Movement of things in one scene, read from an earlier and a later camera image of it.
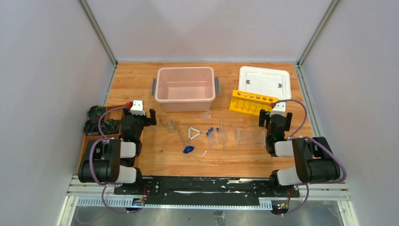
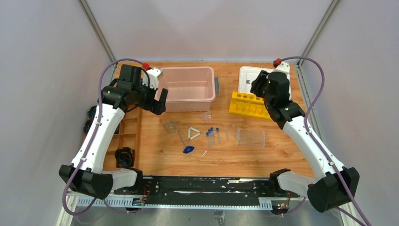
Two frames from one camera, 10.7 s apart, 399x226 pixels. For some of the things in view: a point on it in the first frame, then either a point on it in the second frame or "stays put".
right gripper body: [265, 115] → [259, 87]
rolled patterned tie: [91, 127] stays put
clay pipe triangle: [189, 133] stays put
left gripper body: [151, 117] → [152, 101]
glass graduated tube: [184, 143] stays put
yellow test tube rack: [249, 103] stays put
